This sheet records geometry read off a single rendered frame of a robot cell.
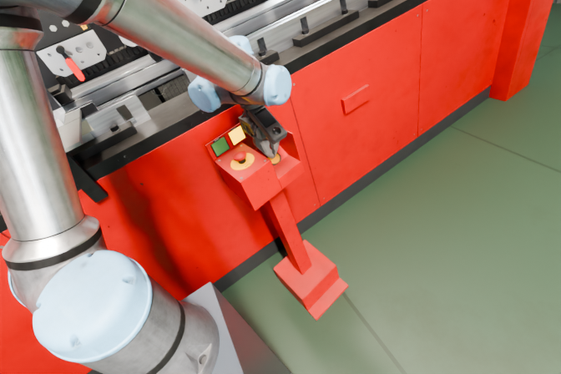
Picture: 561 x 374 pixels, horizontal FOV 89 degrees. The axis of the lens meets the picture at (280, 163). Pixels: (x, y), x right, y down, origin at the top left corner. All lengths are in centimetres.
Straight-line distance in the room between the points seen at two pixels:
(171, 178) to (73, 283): 66
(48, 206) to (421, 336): 121
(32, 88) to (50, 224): 18
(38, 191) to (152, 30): 25
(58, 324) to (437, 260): 133
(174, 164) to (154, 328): 68
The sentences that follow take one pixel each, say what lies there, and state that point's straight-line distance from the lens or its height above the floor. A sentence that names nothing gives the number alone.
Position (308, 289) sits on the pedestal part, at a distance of 129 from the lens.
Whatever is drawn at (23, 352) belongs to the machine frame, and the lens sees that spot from 149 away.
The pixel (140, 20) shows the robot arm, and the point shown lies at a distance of 40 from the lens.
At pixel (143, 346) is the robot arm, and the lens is 45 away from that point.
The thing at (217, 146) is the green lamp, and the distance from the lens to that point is 87.
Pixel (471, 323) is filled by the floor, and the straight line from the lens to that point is 138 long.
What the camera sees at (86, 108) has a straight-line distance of 109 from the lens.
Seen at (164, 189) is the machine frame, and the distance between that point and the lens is 108.
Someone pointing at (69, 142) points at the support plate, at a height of 100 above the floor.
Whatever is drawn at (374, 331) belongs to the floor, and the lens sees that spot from 133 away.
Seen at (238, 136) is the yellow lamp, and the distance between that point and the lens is 89.
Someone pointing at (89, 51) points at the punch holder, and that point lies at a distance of 102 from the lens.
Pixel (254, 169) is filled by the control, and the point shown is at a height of 78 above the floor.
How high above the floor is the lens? 126
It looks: 39 degrees down
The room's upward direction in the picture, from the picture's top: 20 degrees counter-clockwise
